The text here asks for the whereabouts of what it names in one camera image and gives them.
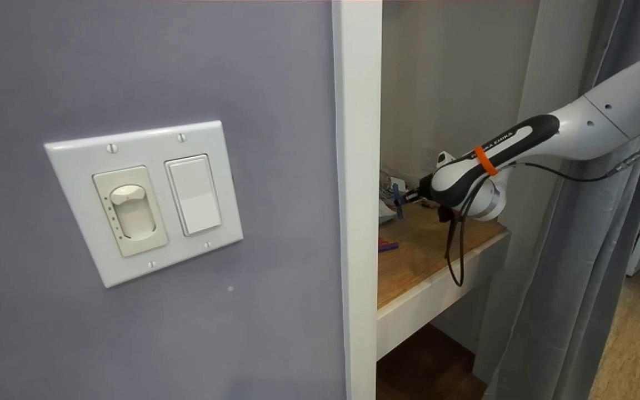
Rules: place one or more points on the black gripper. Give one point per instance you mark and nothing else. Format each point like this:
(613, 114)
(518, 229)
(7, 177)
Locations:
(422, 193)

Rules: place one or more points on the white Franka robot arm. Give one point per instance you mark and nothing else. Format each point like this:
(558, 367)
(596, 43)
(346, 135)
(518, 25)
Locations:
(617, 111)

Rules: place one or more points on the purple marker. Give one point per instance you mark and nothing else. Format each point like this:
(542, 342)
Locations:
(388, 248)

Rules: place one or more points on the wooden shelf board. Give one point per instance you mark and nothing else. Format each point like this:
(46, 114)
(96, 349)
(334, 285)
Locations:
(422, 259)

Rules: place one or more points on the small white box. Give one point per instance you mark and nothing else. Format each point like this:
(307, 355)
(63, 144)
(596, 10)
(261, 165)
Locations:
(396, 180)

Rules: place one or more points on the white flat object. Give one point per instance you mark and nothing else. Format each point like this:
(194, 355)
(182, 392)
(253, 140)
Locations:
(383, 213)

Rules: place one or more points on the grey curtain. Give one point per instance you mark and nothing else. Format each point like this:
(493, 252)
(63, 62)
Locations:
(557, 311)

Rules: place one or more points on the white closet frame trim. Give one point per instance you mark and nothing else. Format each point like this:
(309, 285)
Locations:
(356, 184)

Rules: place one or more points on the white rocker switch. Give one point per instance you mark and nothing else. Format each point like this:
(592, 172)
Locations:
(191, 193)

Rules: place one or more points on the beige dimmer slider switch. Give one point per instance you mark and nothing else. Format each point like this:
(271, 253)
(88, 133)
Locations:
(131, 212)

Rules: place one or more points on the white wall switch plate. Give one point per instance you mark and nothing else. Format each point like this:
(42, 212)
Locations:
(82, 222)

